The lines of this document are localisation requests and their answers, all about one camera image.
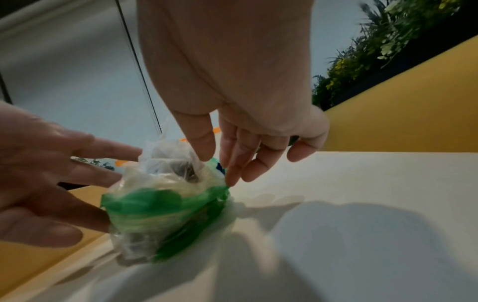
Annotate person's left hand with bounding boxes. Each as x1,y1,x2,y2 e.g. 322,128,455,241
0,100,145,248

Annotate person's right hand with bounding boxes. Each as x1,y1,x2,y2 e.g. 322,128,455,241
136,0,331,188

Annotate green artificial plants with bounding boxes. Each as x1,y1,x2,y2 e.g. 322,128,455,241
311,0,468,110

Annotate blind pull cord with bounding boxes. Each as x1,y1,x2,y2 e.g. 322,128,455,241
114,0,164,135

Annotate clear container orange rim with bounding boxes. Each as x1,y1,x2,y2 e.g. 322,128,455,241
113,126,222,169

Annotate white roller blind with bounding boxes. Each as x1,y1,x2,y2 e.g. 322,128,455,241
119,0,374,136

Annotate clear plastic bag green zip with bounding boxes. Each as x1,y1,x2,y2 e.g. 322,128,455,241
100,138,235,265

